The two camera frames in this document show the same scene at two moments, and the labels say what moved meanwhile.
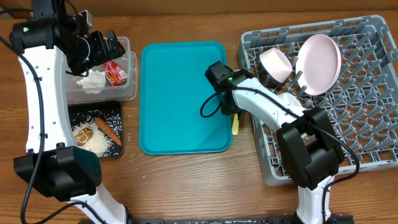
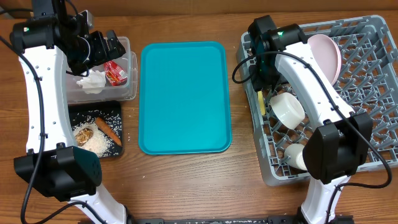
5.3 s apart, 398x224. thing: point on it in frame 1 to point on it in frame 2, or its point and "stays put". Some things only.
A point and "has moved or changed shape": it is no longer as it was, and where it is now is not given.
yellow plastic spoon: x=235 y=127 has moved or changed shape
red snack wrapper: x=115 y=75 stays put
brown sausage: x=109 y=130 stays put
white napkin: x=94 y=83 stays put
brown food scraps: x=83 y=135 stays put
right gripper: x=227 y=109 to x=259 y=83
